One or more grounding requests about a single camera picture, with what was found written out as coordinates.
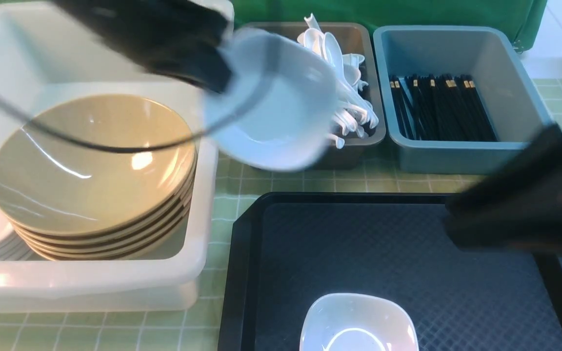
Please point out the stacked tan bowl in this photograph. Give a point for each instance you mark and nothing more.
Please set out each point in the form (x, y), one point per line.
(119, 249)
(131, 241)
(149, 227)
(156, 217)

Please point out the pile of white spoons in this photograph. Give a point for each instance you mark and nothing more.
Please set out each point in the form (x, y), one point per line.
(354, 114)

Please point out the bottom stacked tan bowl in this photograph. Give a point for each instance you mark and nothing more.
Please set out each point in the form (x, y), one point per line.
(119, 249)

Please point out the large white plastic tub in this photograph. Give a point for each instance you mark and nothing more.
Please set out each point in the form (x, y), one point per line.
(47, 58)

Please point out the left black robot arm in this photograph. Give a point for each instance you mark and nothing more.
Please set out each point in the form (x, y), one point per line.
(172, 38)

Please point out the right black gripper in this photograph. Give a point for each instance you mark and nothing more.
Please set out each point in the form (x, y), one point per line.
(517, 207)

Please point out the green fabric backdrop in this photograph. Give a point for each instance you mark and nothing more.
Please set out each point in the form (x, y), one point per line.
(519, 20)

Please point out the black plastic serving tray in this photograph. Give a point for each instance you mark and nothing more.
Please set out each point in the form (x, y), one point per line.
(288, 249)

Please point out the bundle of black chopsticks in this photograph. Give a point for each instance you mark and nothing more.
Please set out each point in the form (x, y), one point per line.
(440, 108)

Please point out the blue plastic chopstick bin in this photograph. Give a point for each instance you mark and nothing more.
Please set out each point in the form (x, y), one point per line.
(515, 109)

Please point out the white square dish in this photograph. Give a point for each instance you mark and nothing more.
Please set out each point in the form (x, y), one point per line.
(357, 322)
(277, 110)

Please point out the grey plastic spoon bin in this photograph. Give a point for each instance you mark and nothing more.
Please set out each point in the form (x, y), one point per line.
(355, 38)

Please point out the top stacked tan bowl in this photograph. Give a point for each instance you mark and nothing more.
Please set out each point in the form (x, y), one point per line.
(156, 217)

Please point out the tan noodle bowl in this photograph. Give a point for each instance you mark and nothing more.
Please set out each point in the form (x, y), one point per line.
(53, 187)

